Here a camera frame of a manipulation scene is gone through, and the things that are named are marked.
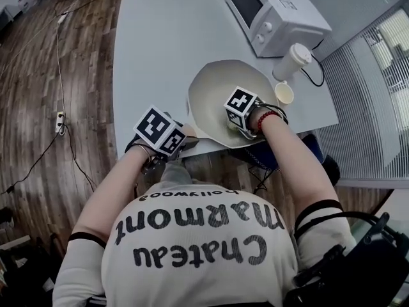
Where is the white floor cable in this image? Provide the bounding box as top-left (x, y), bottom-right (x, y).
top-left (55, 17), bottom-right (68, 114)

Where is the tall white lidded cup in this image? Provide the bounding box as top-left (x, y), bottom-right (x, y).
top-left (272, 42), bottom-right (313, 81)

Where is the black shoulder bag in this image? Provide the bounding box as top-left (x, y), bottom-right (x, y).
top-left (283, 211), bottom-right (409, 307)

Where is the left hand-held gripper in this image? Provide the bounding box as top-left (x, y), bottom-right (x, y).
top-left (133, 104), bottom-right (199, 175)

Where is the white microwave oven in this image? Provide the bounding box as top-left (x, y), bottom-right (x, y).
top-left (224, 0), bottom-right (333, 59)

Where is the red bead bracelet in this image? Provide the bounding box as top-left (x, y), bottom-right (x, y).
top-left (256, 111), bottom-right (282, 132)

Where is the cream pan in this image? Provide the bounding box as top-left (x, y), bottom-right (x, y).
top-left (182, 59), bottom-right (281, 148)

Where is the person's grey trouser leg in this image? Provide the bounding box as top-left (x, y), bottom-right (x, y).
top-left (159, 161), bottom-right (194, 185)

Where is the white printed shirt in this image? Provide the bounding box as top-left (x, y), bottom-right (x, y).
top-left (52, 184), bottom-right (357, 307)

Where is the person's right forearm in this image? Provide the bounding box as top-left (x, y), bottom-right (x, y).
top-left (248, 106), bottom-right (340, 217)

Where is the black microwave power cable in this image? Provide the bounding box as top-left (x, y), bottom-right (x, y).
top-left (300, 38), bottom-right (327, 88)

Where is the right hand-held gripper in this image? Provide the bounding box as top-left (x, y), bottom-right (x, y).
top-left (223, 86), bottom-right (266, 140)

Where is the striped frosted glass partition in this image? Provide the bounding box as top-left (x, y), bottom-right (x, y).
top-left (314, 0), bottom-right (409, 189)

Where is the thin metal bangle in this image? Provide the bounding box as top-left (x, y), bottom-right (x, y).
top-left (130, 142), bottom-right (155, 163)

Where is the person's left forearm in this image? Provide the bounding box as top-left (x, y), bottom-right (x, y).
top-left (72, 143), bottom-right (151, 237)

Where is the dark blue chair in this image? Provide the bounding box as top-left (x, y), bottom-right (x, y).
top-left (228, 132), bottom-right (324, 173)

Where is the black floor cable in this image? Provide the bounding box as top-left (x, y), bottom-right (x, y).
top-left (0, 123), bottom-right (96, 195)

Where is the small cream cup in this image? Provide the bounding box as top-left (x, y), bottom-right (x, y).
top-left (274, 80), bottom-right (295, 106)

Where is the white power strip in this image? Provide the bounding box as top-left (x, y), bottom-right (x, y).
top-left (54, 111), bottom-right (67, 137)

